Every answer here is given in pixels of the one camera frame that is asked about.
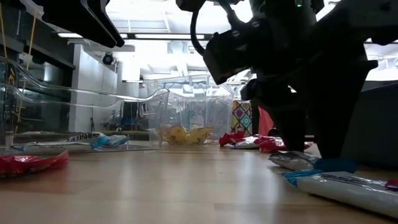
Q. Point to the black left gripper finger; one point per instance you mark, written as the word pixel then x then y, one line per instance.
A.
pixel 109 18
pixel 81 21

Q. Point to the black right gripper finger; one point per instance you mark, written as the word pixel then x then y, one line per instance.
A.
pixel 334 118
pixel 289 124

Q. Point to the red Skittles candy packet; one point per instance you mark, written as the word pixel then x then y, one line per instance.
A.
pixel 31 164
pixel 392 184
pixel 270 143
pixel 230 139

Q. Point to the teal plastic bin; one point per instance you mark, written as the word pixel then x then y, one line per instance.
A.
pixel 382 124

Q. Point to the clear long plastic bin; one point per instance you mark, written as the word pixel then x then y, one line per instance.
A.
pixel 77 118

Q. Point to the orange hanging cloth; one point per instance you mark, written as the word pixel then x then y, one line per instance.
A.
pixel 265 124

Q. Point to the black overhead light bar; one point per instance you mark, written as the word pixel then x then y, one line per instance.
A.
pixel 130 36

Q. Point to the black hanging spotlight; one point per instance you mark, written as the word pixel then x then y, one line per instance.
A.
pixel 108 58

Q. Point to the colourful patchwork quilt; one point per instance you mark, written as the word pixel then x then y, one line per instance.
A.
pixel 242 118

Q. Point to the clear square plastic bin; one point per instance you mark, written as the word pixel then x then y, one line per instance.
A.
pixel 202 105

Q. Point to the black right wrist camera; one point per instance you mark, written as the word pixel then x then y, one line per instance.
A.
pixel 230 56

